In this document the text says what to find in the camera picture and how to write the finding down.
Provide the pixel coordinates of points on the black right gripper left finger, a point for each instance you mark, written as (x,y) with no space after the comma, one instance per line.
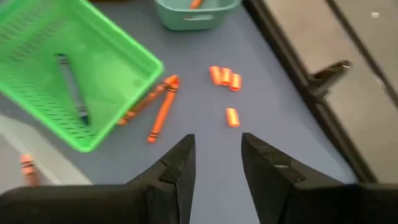
(174,186)

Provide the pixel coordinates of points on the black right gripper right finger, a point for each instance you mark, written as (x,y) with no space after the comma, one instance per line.
(273,193)

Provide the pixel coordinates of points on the orange crayon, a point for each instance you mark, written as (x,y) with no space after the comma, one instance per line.
(147,100)
(162,113)
(196,3)
(28,169)

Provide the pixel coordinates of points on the blue crayon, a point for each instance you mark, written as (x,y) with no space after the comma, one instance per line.
(73,90)

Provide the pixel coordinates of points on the orange eraser cap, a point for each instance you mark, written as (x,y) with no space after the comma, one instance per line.
(236,82)
(215,74)
(232,117)
(226,76)

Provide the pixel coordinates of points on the clear plastic container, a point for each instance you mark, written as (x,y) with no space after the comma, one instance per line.
(46,149)

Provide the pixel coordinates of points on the green plastic basket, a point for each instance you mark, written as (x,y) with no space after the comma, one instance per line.
(118,62)

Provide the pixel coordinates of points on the teal plastic bin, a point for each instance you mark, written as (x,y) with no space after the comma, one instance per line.
(199,18)

